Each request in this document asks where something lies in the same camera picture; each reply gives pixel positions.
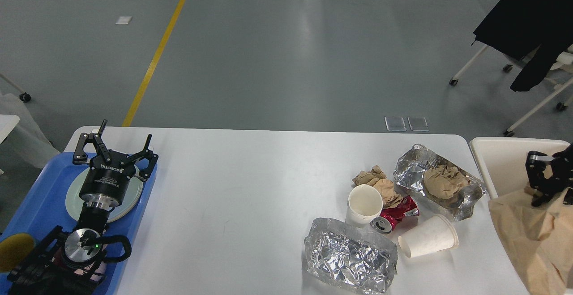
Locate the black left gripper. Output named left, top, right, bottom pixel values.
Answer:
left=73, top=120, right=159, bottom=209

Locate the brown paper bag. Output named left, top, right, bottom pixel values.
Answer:
left=488, top=190, right=573, bottom=295

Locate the crushed red soda can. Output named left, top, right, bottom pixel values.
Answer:
left=370, top=195, right=420, bottom=235

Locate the teal mug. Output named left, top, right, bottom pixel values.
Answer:
left=0, top=233, right=36, bottom=273

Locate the white paper cup upright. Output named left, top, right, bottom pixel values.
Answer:
left=344, top=184, right=384, bottom=228

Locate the pink mug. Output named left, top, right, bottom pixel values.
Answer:
left=52, top=248, right=107, bottom=283

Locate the white plastic bin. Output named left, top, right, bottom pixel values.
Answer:
left=468, top=137, right=573, bottom=295

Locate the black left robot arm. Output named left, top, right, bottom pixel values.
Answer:
left=1, top=121, right=159, bottom=295

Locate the white furniture at left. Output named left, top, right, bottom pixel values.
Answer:
left=0, top=74, right=60, bottom=169

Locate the green plate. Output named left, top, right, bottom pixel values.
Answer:
left=65, top=166, right=144, bottom=222

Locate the black jacket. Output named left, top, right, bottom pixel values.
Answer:
left=473, top=0, right=573, bottom=92

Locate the foil tray front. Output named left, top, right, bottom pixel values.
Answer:
left=303, top=218, right=398, bottom=295

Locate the crumpled paper in foil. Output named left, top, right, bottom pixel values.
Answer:
left=423, top=165, right=470, bottom=200

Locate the white paper cup lying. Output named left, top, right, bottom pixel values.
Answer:
left=398, top=214, right=460, bottom=258

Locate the crumpled brown paper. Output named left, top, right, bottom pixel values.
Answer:
left=352, top=165, right=404, bottom=209

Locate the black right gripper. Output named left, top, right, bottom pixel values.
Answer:
left=526, top=144, right=573, bottom=207

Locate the crumpled foil back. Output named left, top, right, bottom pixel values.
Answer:
left=393, top=144, right=487, bottom=222

